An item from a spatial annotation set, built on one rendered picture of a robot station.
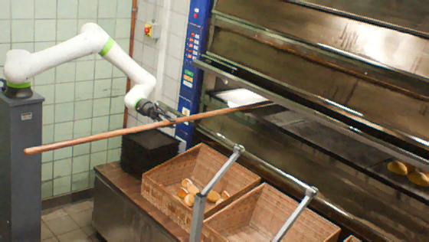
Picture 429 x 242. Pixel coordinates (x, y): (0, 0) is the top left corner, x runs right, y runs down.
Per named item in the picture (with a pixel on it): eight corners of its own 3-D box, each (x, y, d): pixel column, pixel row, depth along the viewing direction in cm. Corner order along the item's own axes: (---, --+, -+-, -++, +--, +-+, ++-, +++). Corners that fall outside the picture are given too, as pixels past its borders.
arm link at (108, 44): (75, 37, 261) (90, 21, 260) (73, 31, 272) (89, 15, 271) (101, 60, 269) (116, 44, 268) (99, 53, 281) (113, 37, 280)
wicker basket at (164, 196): (197, 177, 342) (202, 141, 332) (255, 217, 305) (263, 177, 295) (139, 194, 309) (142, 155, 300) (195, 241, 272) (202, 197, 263)
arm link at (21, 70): (-4, 68, 239) (99, 28, 247) (-1, 59, 253) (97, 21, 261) (9, 91, 245) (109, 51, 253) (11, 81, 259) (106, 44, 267)
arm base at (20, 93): (-9, 86, 276) (-10, 75, 274) (16, 83, 287) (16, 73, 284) (11, 100, 260) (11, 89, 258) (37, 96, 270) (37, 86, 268)
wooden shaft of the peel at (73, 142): (25, 157, 210) (25, 150, 209) (22, 154, 212) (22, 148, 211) (279, 103, 326) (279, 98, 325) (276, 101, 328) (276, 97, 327)
